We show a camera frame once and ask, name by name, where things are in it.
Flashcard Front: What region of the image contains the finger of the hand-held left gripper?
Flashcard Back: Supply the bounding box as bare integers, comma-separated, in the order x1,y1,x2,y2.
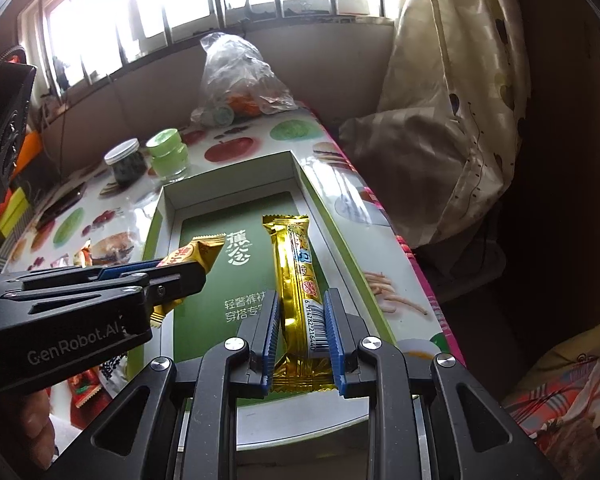
0,285,154,337
0,259,207,307

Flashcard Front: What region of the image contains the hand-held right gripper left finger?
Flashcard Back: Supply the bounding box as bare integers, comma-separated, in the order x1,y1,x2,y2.
42,291,283,480

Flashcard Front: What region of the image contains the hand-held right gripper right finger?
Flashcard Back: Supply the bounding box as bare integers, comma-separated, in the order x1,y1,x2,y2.
322,287,561,480

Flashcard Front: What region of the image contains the yellow orange snack bar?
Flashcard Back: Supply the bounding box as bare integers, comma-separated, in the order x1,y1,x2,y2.
151,234,227,328

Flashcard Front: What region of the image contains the long gold snack bar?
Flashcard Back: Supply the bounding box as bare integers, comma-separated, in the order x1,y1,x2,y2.
261,214,339,395

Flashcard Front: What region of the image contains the green and white cardboard box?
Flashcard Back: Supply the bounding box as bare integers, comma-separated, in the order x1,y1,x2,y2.
126,150,399,456

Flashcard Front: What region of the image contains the person's left hand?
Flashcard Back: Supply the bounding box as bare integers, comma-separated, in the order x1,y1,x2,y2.
0,387,57,466

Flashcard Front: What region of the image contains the orange snack packet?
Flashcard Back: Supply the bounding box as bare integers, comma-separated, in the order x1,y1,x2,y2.
67,364,104,409

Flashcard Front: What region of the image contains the dark smartphone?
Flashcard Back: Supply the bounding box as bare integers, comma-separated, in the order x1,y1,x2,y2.
39,184,89,217

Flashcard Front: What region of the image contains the yellow-green box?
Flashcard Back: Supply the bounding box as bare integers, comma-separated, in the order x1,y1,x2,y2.
0,194,32,237

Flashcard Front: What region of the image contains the green lidded jar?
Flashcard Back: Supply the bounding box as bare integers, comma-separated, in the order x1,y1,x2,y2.
145,128,189,184

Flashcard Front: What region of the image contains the dark jar with white lid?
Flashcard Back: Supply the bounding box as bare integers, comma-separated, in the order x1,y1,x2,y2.
103,139,149,187

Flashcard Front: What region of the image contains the orange box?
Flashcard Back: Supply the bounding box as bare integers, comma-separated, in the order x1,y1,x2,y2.
16,131,44,167

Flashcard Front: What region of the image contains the food print tablecloth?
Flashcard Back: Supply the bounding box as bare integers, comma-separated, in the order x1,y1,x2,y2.
0,104,469,461

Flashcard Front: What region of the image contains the small round green container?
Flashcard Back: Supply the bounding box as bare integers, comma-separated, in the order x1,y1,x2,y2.
207,105,236,127

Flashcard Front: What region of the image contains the clear plastic bag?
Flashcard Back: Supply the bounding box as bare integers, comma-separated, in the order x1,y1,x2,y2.
190,32,299,127

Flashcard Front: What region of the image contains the plaid blanket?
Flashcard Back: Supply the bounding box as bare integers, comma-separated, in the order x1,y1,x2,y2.
500,319,600,462

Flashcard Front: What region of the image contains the cream patterned curtain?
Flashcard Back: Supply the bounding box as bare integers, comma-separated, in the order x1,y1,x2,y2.
339,0,532,252

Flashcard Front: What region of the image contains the black hook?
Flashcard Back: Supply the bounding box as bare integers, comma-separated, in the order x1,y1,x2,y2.
240,0,264,36

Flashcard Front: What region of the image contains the barred window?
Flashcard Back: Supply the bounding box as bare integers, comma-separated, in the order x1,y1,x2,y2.
17,0,406,97

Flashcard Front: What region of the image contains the thin dark cable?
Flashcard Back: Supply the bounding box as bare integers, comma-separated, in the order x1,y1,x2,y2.
55,89,71,162

